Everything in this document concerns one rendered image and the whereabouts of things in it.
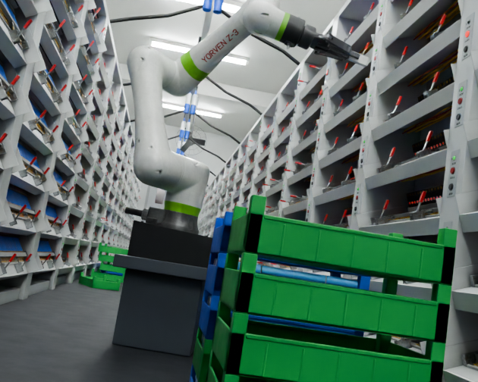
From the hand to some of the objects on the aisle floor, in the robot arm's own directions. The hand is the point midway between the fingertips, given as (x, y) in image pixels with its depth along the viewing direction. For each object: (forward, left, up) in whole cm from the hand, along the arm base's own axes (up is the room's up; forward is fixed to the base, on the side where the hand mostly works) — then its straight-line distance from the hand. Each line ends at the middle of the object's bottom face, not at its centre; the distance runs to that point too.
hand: (357, 58), depth 181 cm
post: (+28, +37, -102) cm, 112 cm away
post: (+15, +106, -104) cm, 149 cm away
